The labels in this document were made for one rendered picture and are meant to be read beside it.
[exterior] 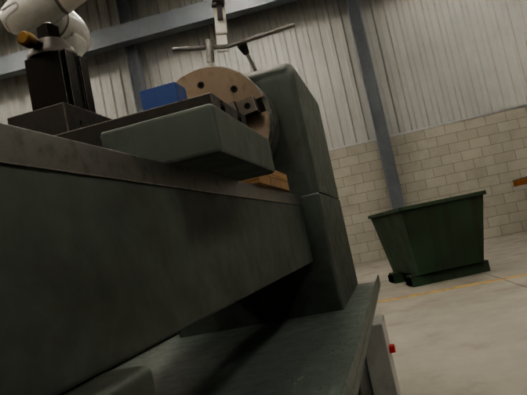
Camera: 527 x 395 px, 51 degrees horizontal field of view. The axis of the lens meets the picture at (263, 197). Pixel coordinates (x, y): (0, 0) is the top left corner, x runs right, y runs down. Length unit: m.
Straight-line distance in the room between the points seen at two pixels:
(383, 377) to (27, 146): 1.55
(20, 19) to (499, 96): 11.06
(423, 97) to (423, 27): 1.46
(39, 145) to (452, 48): 11.99
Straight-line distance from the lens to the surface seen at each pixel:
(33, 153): 0.42
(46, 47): 0.97
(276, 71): 1.60
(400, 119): 11.79
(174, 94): 1.14
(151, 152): 0.67
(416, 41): 12.27
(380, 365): 1.83
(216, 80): 1.47
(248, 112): 1.38
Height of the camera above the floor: 0.75
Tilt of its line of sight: 5 degrees up
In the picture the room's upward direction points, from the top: 12 degrees counter-clockwise
